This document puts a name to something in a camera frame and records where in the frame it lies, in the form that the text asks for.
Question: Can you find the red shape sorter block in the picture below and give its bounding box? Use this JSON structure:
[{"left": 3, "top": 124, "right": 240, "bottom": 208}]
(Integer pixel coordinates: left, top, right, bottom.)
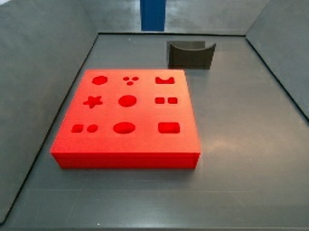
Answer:
[{"left": 51, "top": 69, "right": 201, "bottom": 169}]

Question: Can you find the dark grey curved block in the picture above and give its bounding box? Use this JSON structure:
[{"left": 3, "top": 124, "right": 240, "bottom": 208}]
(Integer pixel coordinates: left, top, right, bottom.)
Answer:
[{"left": 167, "top": 41, "right": 217, "bottom": 69}]

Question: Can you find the blue vertical post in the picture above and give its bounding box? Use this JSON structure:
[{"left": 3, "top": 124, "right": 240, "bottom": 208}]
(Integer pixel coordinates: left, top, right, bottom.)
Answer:
[{"left": 141, "top": 0, "right": 167, "bottom": 32}]

